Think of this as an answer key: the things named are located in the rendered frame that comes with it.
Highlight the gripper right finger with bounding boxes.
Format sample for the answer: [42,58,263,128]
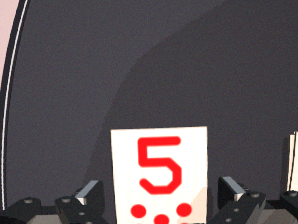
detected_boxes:
[207,175,298,224]

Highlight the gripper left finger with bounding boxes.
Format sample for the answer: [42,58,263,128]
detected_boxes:
[0,179,110,224]

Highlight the blue-backed card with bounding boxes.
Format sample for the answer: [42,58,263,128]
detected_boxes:
[110,125,209,224]

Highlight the black mat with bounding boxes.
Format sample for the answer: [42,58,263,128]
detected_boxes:
[0,0,298,224]

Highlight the mauve pink table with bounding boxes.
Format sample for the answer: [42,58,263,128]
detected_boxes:
[0,0,22,88]

